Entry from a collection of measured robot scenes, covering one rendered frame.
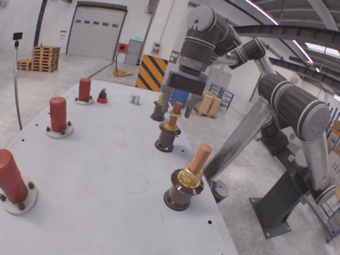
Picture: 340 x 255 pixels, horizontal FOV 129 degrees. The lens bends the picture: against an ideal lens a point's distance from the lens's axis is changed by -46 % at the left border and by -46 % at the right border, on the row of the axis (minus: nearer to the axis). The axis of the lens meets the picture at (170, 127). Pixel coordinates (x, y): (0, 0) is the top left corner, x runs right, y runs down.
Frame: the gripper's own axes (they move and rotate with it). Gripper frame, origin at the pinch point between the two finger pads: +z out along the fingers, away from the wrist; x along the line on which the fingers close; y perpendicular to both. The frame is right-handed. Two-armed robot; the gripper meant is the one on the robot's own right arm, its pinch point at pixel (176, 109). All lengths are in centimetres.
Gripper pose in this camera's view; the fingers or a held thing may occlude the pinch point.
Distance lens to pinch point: 57.6
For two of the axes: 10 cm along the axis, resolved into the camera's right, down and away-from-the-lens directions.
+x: 9.5, 1.9, 2.6
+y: 1.4, 5.0, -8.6
